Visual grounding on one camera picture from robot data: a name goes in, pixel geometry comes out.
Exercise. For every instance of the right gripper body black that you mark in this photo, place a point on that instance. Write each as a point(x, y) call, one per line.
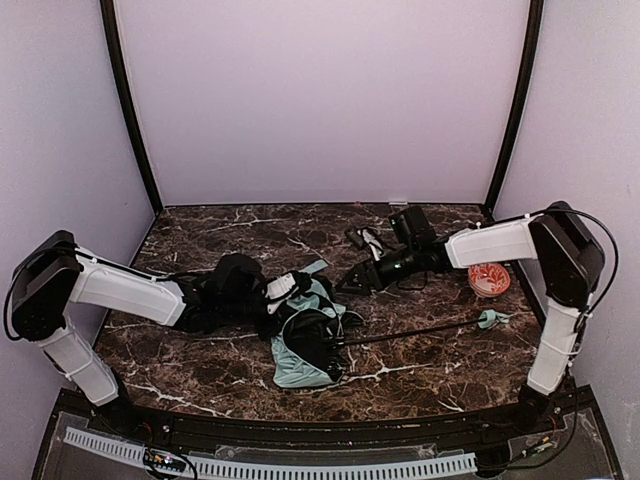
point(368, 275)

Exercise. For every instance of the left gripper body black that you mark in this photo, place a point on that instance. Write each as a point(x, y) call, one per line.
point(310, 329)

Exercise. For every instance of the mint green folding umbrella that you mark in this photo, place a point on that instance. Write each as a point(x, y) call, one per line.
point(305, 349)

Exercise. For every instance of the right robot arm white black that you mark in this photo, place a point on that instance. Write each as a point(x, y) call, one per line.
point(570, 258)

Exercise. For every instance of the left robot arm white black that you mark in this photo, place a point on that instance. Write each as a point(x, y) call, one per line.
point(59, 274)

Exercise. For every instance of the red white patterned bowl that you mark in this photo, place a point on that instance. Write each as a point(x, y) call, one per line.
point(489, 280)

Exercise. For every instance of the small green circuit board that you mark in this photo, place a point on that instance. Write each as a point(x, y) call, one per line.
point(160, 461)

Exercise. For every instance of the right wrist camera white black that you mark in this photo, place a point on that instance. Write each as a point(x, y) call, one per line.
point(366, 239)

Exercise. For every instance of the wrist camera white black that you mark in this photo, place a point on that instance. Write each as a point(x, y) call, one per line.
point(366, 239)
point(285, 287)

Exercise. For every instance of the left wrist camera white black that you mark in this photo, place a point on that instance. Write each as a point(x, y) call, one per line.
point(285, 287)

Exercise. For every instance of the grey slotted cable duct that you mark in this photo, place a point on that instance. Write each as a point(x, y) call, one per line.
point(274, 465)

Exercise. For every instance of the black front frame rail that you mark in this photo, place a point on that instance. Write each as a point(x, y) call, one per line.
point(484, 428)

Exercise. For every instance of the right black corner post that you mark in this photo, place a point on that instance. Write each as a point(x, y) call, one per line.
point(526, 66)

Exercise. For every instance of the black corner post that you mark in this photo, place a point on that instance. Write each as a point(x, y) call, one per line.
point(124, 92)
point(526, 66)

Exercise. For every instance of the left black corner post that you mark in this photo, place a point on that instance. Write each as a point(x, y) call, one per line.
point(124, 92)

